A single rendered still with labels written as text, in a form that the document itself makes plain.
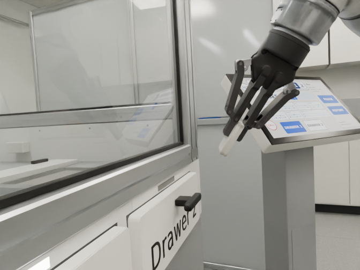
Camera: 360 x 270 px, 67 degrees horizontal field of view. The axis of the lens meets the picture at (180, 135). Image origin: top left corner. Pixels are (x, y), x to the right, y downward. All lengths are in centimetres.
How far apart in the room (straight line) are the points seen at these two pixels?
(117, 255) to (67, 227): 8
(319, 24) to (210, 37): 145
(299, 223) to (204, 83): 109
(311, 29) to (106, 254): 41
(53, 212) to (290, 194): 92
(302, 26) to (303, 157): 71
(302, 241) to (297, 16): 89
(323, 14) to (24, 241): 47
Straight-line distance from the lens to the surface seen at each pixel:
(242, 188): 186
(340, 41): 351
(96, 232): 32
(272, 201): 113
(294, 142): 91
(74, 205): 28
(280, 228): 114
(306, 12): 48
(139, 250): 38
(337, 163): 312
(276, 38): 49
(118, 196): 35
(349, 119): 122
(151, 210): 40
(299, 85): 119
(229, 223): 195
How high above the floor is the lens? 105
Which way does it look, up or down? 3 degrees down
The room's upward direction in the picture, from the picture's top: 3 degrees counter-clockwise
